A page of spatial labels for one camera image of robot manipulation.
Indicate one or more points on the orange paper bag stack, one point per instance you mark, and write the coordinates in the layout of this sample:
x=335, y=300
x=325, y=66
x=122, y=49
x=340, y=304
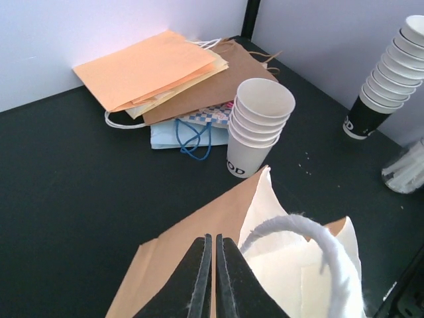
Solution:
x=143, y=76

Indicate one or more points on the tall white cup stack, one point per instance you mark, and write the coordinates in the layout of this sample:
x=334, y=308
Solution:
x=391, y=83

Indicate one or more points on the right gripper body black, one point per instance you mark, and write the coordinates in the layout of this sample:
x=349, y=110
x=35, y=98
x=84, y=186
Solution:
x=393, y=283

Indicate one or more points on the brown kraft paper bag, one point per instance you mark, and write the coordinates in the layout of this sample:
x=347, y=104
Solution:
x=217, y=89

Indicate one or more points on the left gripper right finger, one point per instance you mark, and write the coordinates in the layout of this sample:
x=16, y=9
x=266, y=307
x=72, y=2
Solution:
x=237, y=291

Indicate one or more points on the light blue paper bag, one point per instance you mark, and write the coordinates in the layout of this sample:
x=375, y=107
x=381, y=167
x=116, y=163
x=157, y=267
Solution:
x=191, y=139

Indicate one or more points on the checkered paper bag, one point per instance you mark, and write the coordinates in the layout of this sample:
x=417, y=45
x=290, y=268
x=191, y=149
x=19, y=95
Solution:
x=216, y=116

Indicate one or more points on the white paper cup stack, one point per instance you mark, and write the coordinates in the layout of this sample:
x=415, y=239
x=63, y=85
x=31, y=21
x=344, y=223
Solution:
x=259, y=114

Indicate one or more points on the orange paper bag white handles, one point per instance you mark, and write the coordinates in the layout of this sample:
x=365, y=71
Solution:
x=290, y=265

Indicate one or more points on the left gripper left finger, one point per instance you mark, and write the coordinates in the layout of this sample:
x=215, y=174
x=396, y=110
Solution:
x=187, y=293

